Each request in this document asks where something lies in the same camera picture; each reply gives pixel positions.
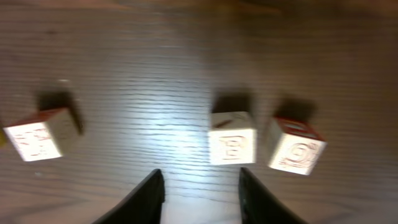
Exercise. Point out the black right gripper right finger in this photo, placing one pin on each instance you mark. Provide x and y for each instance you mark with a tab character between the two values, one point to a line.
258	205

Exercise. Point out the wooden block red cat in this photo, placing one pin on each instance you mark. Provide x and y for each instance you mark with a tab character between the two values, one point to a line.
44	135

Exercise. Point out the wooden block letter B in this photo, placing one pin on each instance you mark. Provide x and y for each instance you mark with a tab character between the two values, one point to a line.
232	138

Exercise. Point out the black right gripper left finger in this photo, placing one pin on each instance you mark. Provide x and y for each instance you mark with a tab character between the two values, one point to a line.
143	205

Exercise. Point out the wooden block blue snail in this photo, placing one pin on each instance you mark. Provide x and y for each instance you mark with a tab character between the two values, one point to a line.
295	146

